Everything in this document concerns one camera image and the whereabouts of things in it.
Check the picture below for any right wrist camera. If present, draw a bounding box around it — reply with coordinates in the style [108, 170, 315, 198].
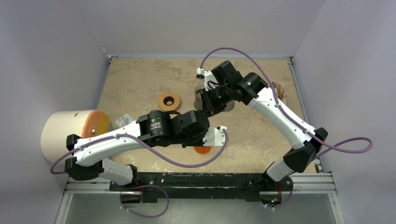
[196, 68, 217, 83]

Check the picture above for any coffee filter package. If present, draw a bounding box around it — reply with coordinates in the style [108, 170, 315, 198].
[273, 82, 287, 104]

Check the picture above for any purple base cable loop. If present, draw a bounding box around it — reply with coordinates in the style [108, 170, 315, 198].
[119, 185, 170, 218]

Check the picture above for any light wooden dripper ring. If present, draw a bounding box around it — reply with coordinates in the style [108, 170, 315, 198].
[157, 91, 182, 112]

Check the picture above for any orange glass carafe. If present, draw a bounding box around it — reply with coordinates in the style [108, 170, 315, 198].
[194, 146, 212, 154]

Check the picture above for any smoked glass dripper cone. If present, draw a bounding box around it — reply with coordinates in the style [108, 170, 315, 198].
[224, 101, 235, 112]

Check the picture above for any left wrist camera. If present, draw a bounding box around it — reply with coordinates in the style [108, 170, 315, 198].
[202, 126, 228, 147]

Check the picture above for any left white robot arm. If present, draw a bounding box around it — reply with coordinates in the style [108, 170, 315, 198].
[64, 110, 216, 191]

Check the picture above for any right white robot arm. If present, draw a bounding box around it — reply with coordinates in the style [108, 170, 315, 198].
[196, 61, 328, 190]

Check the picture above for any white cylinder with orange lid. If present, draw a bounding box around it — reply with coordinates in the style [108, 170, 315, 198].
[40, 110, 111, 164]

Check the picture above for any smoked glass carafe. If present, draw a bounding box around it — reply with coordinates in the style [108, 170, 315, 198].
[193, 85, 205, 110]

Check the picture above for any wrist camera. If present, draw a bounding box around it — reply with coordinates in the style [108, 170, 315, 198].
[196, 68, 217, 83]
[202, 126, 228, 147]

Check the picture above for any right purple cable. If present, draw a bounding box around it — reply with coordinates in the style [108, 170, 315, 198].
[199, 47, 374, 160]

